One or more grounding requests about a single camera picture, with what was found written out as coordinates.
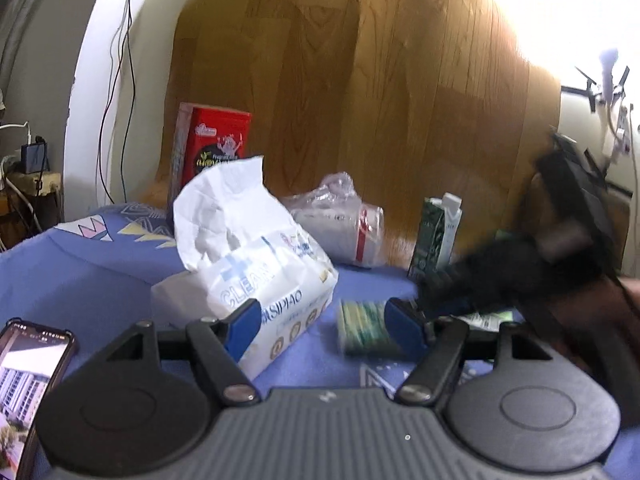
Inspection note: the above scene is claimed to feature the black cable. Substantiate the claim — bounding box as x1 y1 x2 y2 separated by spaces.
120 0 140 205
97 0 136 193

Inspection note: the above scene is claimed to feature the red printed box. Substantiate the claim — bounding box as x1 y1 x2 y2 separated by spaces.
170 102 253 211

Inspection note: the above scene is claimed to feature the green white carton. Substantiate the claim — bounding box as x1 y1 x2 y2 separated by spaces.
407 192 463 281

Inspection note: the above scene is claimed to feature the white green flat packet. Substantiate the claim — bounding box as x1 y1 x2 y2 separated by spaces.
457 309 523 333

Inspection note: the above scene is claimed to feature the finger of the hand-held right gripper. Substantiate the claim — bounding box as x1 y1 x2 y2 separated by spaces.
417 267 481 317

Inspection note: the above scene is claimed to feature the white cable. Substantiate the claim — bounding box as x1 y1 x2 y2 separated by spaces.
0 121 33 186

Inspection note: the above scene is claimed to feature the green striped tissue packet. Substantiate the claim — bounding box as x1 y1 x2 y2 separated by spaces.
336 299 401 356

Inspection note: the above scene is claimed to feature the black smartphone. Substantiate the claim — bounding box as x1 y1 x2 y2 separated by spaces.
0 318 80 480

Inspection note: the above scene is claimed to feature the clear plastic bag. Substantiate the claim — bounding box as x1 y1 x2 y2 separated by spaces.
282 172 386 268

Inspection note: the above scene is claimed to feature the person's right forearm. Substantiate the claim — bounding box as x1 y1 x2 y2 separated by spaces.
520 272 640 411

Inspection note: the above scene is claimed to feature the grey striped curtain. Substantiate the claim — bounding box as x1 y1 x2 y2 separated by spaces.
0 0 101 126

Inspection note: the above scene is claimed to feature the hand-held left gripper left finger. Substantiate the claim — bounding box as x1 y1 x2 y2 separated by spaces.
90 298 264 407

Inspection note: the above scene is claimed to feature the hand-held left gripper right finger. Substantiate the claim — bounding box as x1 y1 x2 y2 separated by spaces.
384 297 566 407

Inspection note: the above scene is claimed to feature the white tissue pack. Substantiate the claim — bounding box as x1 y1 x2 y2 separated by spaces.
150 156 340 382

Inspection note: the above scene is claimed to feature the black power adapter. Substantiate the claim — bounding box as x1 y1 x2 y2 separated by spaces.
20 142 49 174

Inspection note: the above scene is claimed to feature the wooden board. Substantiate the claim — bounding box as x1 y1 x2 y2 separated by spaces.
135 0 563 271

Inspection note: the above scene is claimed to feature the black clip stand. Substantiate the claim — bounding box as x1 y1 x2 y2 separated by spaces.
574 47 632 113

